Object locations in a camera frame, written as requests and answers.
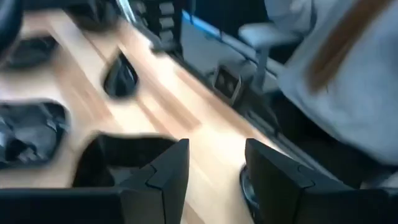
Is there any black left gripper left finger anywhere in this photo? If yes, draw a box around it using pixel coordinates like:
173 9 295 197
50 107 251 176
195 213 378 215
119 138 190 224

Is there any small black framed box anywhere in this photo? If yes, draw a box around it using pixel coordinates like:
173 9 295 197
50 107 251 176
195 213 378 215
213 64 244 106

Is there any person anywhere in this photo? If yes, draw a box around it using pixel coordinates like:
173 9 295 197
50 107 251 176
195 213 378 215
264 0 398 187

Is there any black slotted stand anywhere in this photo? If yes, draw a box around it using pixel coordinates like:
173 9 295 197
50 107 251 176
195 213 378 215
136 0 184 54

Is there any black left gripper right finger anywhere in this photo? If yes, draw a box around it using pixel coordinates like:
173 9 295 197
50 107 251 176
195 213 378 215
244 138 343 224

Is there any black shallow plate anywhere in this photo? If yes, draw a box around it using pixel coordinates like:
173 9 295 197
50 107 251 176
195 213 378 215
6 35 60 70

